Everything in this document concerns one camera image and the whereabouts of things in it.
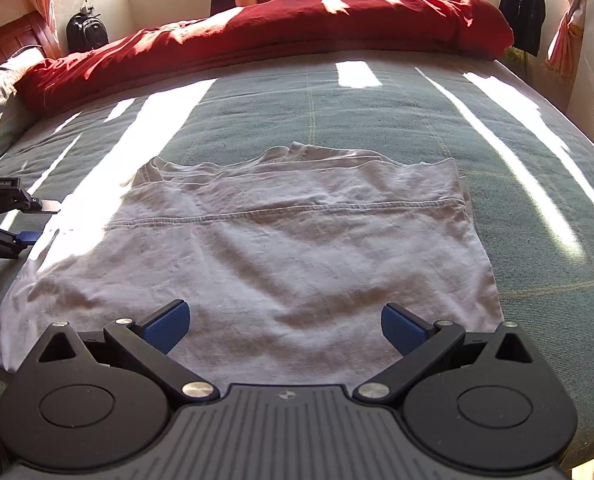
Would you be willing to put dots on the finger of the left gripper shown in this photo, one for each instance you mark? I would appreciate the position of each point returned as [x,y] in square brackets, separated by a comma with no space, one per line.
[12,244]
[13,197]

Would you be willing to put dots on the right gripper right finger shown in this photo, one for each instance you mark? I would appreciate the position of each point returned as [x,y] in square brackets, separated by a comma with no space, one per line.
[424,348]

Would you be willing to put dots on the wooden headboard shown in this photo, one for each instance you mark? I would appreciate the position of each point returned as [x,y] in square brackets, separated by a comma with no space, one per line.
[29,30]

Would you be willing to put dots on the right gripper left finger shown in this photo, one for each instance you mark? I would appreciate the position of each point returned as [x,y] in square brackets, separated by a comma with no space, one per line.
[143,347]

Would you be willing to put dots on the black backpack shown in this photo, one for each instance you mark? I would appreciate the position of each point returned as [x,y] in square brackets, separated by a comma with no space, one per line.
[85,31]

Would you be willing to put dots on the black hanging jacket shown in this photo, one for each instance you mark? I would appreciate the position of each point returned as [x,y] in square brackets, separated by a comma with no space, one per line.
[526,18]

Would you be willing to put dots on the green plaid bed blanket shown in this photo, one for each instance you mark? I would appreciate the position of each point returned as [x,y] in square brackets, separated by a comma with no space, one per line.
[526,165]

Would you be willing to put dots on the red duvet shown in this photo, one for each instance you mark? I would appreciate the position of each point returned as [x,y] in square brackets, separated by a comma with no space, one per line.
[262,31]

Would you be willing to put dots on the white printed t-shirt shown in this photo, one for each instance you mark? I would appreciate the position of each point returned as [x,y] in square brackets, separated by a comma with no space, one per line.
[286,261]

